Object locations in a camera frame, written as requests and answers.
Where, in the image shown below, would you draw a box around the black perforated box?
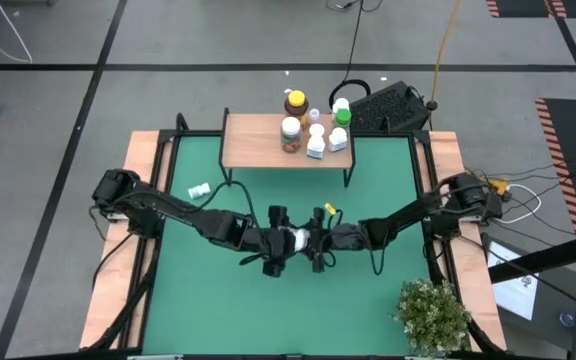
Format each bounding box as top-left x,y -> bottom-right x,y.
347,80 -> 432,134

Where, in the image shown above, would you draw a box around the clear gummies jar green label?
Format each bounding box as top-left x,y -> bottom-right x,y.
280,116 -> 303,154

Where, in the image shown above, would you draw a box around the white looped cable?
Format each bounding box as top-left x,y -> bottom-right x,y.
495,182 -> 543,225

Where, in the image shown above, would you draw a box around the white melatonin bottle blue label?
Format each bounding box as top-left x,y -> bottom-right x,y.
305,123 -> 327,161

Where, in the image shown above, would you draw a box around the amber fish oil bottle yellow cap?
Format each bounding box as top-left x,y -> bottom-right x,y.
283,89 -> 310,119

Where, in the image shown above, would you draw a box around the black coiled cable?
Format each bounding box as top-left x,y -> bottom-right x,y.
325,0 -> 384,112

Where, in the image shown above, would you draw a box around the white floor cable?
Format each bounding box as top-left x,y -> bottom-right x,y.
0,0 -> 34,64

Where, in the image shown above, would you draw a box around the wooden shelf black metal legs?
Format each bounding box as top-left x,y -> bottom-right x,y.
219,107 -> 357,189

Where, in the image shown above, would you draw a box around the yellow hanging cable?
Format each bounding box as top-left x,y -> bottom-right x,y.
430,0 -> 464,109

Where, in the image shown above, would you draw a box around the yellow power plug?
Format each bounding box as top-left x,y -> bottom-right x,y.
487,178 -> 512,196

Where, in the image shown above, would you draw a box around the small white pill bottle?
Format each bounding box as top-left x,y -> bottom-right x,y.
187,182 -> 213,200

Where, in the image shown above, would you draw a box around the black metal beam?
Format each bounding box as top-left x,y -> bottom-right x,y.
487,232 -> 576,284

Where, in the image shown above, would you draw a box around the white printed sheet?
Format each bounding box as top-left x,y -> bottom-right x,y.
485,239 -> 539,321

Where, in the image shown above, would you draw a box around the large white bottle purple label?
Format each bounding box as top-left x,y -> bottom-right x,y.
287,227 -> 312,254

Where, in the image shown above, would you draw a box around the artificial green plant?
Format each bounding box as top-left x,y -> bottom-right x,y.
392,278 -> 473,359

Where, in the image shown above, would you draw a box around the green cap medicine bottle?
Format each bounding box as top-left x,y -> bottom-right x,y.
333,108 -> 353,129

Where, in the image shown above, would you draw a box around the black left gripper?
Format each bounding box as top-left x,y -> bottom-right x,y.
245,205 -> 303,278

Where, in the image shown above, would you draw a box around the black metal table frame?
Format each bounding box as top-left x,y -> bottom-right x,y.
80,112 -> 509,360

